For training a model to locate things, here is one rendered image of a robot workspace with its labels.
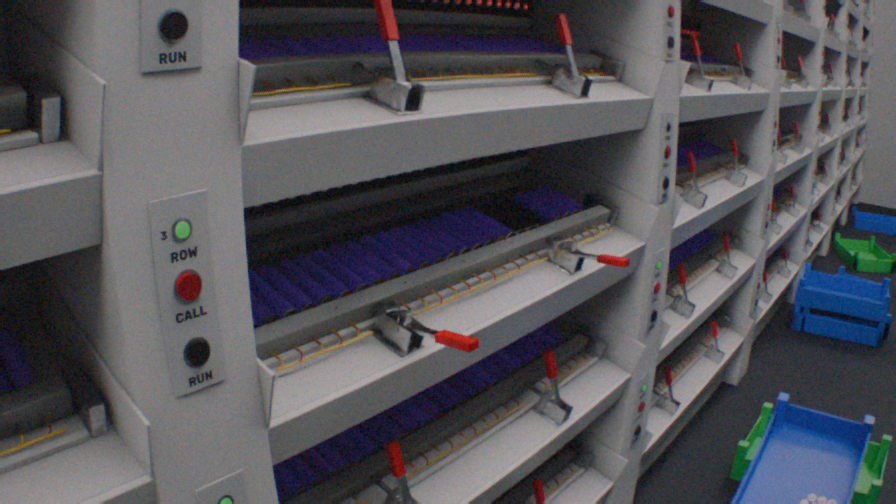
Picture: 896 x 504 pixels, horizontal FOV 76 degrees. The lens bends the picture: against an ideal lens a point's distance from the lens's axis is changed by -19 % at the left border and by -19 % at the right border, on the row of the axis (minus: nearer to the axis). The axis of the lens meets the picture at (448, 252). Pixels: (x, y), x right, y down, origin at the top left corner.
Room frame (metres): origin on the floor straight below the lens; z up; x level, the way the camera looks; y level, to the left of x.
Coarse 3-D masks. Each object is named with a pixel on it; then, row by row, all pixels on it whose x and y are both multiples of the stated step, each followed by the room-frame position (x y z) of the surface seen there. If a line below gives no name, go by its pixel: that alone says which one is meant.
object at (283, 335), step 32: (576, 224) 0.81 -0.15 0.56; (480, 256) 0.67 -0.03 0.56; (512, 256) 0.71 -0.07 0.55; (384, 288) 0.57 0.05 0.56; (416, 288) 0.59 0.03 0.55; (288, 320) 0.49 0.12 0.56; (320, 320) 0.50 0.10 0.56; (352, 320) 0.53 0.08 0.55; (256, 352) 0.46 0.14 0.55; (320, 352) 0.49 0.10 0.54
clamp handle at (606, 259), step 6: (576, 246) 0.74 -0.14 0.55; (576, 252) 0.73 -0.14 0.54; (582, 252) 0.73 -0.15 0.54; (588, 258) 0.72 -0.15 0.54; (594, 258) 0.72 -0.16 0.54; (600, 258) 0.71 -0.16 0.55; (606, 258) 0.70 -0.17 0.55; (612, 258) 0.70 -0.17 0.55; (618, 258) 0.70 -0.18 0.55; (624, 258) 0.70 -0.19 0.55; (606, 264) 0.70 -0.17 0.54; (612, 264) 0.70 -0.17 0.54; (618, 264) 0.69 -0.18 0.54; (624, 264) 0.69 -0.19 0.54
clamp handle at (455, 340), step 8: (408, 320) 0.53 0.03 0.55; (408, 328) 0.53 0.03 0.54; (416, 328) 0.52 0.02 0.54; (424, 328) 0.52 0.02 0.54; (432, 336) 0.51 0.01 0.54; (440, 336) 0.50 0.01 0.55; (448, 336) 0.50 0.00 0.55; (456, 336) 0.50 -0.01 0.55; (464, 336) 0.50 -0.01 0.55; (448, 344) 0.50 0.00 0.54; (456, 344) 0.49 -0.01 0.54; (464, 344) 0.49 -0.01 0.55; (472, 344) 0.49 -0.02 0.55
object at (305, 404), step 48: (384, 192) 0.74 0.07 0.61; (576, 192) 0.94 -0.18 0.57; (624, 192) 0.89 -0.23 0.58; (624, 240) 0.86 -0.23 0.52; (480, 288) 0.66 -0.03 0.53; (528, 288) 0.68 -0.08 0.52; (576, 288) 0.73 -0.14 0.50; (480, 336) 0.59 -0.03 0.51; (288, 384) 0.45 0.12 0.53; (336, 384) 0.47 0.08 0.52; (384, 384) 0.50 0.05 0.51; (432, 384) 0.56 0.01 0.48; (288, 432) 0.42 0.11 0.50; (336, 432) 0.47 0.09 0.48
